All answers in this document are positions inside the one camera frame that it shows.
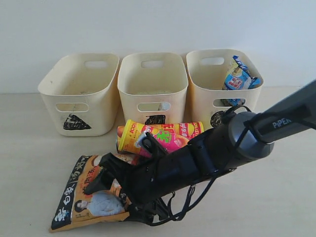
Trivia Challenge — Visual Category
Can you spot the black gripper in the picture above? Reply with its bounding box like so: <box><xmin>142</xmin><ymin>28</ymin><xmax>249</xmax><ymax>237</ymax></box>
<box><xmin>85</xmin><ymin>153</ymin><xmax>173</xmax><ymax>205</ymax></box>

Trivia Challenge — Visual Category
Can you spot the orange noodle bag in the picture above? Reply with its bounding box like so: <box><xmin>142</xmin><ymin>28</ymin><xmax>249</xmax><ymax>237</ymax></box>
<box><xmin>49</xmin><ymin>155</ymin><xmax>131</xmax><ymax>233</ymax></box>

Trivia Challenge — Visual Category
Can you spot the pink chips can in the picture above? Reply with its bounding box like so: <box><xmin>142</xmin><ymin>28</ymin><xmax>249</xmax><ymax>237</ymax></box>
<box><xmin>117</xmin><ymin>119</ymin><xmax>190</xmax><ymax>155</ymax></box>

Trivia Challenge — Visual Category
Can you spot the white milk carton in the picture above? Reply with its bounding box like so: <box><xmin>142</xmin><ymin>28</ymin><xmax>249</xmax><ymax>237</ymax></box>
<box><xmin>158</xmin><ymin>102</ymin><xmax>168</xmax><ymax>111</ymax></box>

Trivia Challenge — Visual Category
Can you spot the yellow chips can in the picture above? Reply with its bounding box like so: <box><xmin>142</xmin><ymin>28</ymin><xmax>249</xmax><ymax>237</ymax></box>
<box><xmin>116</xmin><ymin>121</ymin><xmax>205</xmax><ymax>149</ymax></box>

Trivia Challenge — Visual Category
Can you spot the blue noodle bag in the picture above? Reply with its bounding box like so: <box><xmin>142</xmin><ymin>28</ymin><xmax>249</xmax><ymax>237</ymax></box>
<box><xmin>220</xmin><ymin>55</ymin><xmax>263</xmax><ymax>108</ymax></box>

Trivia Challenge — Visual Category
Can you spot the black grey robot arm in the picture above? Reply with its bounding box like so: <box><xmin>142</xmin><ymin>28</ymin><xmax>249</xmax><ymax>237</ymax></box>
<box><xmin>84</xmin><ymin>82</ymin><xmax>316</xmax><ymax>205</ymax></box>

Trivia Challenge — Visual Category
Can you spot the cream bin triangle mark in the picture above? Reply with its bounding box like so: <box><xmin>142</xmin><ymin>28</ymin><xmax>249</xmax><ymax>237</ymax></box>
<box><xmin>37</xmin><ymin>53</ymin><xmax>120</xmax><ymax>137</ymax></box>

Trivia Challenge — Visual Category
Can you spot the cream bin square mark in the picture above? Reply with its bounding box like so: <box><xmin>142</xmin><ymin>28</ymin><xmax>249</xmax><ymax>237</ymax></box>
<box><xmin>117</xmin><ymin>52</ymin><xmax>189</xmax><ymax>125</ymax></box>

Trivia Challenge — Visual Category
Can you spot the cream bin circle mark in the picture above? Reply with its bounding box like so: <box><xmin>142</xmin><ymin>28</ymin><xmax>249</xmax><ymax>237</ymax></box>
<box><xmin>186</xmin><ymin>49</ymin><xmax>264</xmax><ymax>130</ymax></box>

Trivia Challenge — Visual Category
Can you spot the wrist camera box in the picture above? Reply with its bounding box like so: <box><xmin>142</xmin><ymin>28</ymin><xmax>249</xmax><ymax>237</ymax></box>
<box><xmin>136</xmin><ymin>132</ymin><xmax>169</xmax><ymax>160</ymax></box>

